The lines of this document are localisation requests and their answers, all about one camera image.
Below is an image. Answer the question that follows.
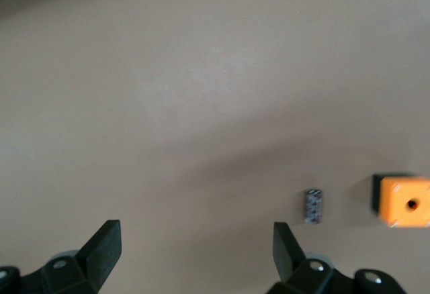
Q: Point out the small black terminal block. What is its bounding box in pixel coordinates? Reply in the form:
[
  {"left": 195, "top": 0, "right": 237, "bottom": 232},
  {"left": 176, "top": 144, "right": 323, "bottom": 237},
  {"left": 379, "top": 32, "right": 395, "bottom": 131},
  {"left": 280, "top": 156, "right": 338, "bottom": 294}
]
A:
[{"left": 303, "top": 188, "right": 324, "bottom": 226}]

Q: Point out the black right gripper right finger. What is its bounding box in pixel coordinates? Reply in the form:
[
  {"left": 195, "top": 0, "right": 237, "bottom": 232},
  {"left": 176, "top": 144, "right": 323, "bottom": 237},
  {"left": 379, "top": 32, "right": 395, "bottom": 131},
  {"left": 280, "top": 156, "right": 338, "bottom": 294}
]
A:
[{"left": 264, "top": 221, "right": 408, "bottom": 294}]

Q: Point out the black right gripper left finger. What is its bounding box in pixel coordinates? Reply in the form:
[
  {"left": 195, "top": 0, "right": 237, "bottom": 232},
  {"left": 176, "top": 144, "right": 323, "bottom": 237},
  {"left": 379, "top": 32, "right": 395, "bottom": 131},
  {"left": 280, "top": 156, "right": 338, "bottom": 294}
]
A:
[{"left": 0, "top": 219, "right": 122, "bottom": 294}]

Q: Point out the orange button box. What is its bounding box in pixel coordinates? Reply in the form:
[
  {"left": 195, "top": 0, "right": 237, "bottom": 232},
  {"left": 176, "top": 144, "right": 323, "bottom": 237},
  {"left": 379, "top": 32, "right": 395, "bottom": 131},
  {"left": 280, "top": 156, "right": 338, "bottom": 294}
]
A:
[{"left": 371, "top": 172, "right": 430, "bottom": 230}]

